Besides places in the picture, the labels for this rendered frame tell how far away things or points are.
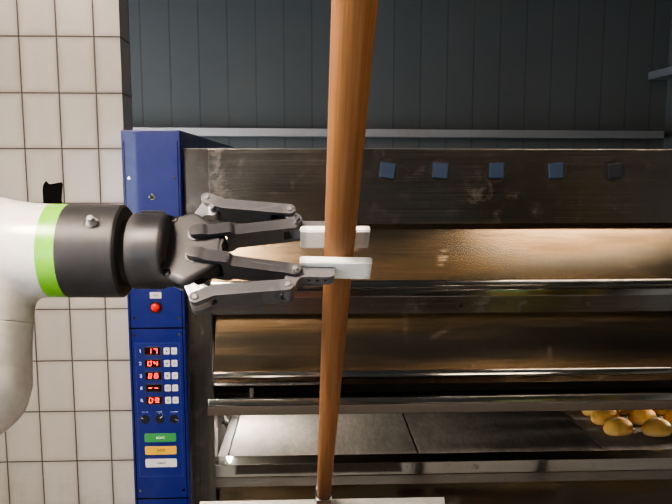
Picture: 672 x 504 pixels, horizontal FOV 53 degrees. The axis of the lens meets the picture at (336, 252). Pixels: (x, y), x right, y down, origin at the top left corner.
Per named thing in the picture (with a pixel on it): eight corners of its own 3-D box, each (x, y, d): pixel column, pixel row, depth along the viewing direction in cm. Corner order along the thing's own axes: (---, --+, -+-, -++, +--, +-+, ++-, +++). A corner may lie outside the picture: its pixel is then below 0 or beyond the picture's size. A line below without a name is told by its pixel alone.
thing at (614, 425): (543, 380, 276) (543, 367, 275) (656, 379, 277) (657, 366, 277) (608, 439, 215) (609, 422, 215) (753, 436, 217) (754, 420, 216)
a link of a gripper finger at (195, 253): (187, 242, 64) (183, 255, 64) (302, 259, 64) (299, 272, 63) (193, 265, 68) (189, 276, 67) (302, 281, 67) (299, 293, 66)
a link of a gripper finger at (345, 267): (299, 255, 65) (299, 262, 64) (372, 256, 65) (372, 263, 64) (300, 272, 67) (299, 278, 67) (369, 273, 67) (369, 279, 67)
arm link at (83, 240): (42, 259, 59) (64, 178, 64) (79, 322, 68) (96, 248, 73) (111, 259, 59) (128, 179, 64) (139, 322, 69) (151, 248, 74)
